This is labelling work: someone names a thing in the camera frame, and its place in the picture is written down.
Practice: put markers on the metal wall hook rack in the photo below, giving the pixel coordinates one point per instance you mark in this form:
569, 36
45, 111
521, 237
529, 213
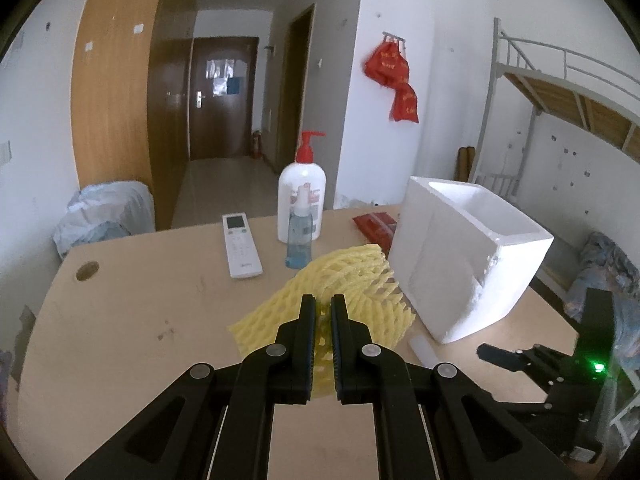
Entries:
394, 37

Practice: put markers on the floral blanket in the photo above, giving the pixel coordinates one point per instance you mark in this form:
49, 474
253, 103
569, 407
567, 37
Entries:
605, 270

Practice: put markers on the brown side door frame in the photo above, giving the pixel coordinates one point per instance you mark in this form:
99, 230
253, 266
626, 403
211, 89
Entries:
292, 100

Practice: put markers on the white metal bunk bed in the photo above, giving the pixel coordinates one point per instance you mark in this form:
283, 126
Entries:
565, 85

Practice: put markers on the dark brown entrance door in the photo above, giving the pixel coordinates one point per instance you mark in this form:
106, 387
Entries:
222, 125

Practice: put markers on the blue spray bottle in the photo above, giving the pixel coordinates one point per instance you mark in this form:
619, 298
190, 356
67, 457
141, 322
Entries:
299, 240

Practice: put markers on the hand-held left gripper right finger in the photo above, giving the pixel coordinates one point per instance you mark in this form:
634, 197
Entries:
339, 345

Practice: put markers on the wooden wardrobe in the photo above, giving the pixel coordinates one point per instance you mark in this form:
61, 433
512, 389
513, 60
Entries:
120, 100

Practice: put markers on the white remote control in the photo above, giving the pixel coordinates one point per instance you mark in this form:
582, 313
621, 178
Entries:
241, 250

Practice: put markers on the yellow foam net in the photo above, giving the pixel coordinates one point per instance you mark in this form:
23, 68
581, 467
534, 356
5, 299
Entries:
350, 280

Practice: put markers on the red packet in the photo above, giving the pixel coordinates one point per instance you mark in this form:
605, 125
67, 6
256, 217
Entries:
375, 227

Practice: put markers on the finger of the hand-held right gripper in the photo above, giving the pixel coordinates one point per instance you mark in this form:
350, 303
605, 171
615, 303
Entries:
500, 354
525, 406

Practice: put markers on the white foam box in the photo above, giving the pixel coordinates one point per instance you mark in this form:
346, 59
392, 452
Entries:
440, 270

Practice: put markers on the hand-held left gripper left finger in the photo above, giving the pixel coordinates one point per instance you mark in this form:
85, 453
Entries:
309, 345

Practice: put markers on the red fire extinguisher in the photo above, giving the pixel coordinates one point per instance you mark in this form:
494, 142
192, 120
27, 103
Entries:
257, 145

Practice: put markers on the blue paper notice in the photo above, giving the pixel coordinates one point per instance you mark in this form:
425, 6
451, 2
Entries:
234, 86

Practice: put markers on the bundle in plastic bag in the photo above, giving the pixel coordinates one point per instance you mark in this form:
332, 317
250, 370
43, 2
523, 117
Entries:
105, 210

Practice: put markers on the white lotion pump bottle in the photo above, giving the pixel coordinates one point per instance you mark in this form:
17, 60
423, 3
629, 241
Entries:
300, 175

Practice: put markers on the white foam roll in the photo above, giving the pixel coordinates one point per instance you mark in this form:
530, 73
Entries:
424, 351

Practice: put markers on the wooden board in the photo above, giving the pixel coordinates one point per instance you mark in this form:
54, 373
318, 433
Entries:
466, 162

